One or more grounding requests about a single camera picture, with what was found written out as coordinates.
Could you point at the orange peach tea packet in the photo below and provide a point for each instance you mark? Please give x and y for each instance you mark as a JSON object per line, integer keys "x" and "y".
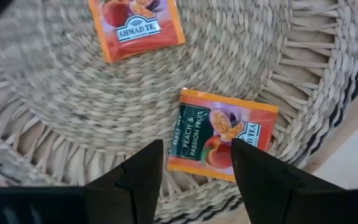
{"x": 141, "y": 34}
{"x": 197, "y": 137}

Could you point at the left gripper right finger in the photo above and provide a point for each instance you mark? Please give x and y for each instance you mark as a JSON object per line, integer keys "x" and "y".
{"x": 269, "y": 193}

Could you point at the round woven placemat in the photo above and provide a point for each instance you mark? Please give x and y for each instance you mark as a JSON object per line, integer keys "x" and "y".
{"x": 73, "y": 102}

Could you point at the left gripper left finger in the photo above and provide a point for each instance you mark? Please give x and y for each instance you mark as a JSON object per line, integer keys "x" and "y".
{"x": 129, "y": 193}

